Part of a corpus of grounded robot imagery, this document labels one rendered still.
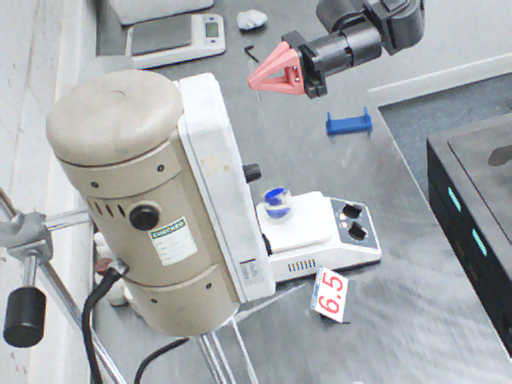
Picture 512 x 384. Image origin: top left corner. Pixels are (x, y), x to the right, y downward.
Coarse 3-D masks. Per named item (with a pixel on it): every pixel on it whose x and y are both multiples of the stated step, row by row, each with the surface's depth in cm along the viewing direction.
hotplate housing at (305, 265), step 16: (336, 240) 114; (272, 256) 113; (288, 256) 113; (304, 256) 113; (320, 256) 114; (336, 256) 114; (352, 256) 115; (368, 256) 116; (288, 272) 115; (304, 272) 116
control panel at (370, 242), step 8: (336, 200) 122; (336, 208) 120; (336, 216) 118; (344, 216) 119; (360, 216) 121; (368, 216) 122; (336, 224) 117; (360, 224) 119; (368, 224) 120; (344, 232) 116; (368, 232) 118; (344, 240) 114; (352, 240) 115; (368, 240) 117; (376, 248) 116
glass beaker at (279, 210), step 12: (264, 180) 114; (276, 180) 114; (288, 180) 112; (264, 192) 115; (288, 192) 112; (264, 204) 113; (276, 204) 112; (288, 204) 113; (276, 216) 114; (288, 216) 115
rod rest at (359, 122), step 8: (328, 112) 146; (328, 120) 144; (336, 120) 147; (344, 120) 147; (352, 120) 147; (360, 120) 146; (368, 120) 146; (328, 128) 146; (336, 128) 145; (344, 128) 145; (352, 128) 145; (360, 128) 146
